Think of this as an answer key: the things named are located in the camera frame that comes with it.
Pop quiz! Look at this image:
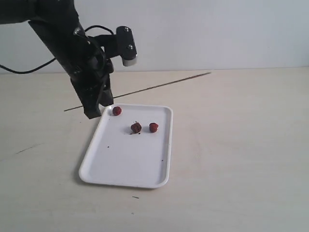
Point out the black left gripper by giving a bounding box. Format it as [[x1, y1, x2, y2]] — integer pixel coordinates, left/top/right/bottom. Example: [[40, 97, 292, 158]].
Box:
[[28, 14, 114, 119]]

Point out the dark red fruit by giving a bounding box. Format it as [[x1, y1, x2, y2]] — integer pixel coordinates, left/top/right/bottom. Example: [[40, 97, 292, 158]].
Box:
[[130, 121, 142, 134]]

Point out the thin wooden skewer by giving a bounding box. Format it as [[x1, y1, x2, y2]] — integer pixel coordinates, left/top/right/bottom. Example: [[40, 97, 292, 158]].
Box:
[[64, 72, 212, 112]]

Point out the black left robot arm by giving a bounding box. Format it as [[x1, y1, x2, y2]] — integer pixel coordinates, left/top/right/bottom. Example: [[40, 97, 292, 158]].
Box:
[[0, 0, 113, 119]]

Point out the white rectangular plastic tray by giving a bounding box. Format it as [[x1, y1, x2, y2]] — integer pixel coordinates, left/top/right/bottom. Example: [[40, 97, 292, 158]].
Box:
[[79, 104, 173, 189]]

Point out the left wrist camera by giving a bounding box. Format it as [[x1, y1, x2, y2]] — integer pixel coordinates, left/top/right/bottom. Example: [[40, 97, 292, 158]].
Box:
[[95, 26, 138, 67]]

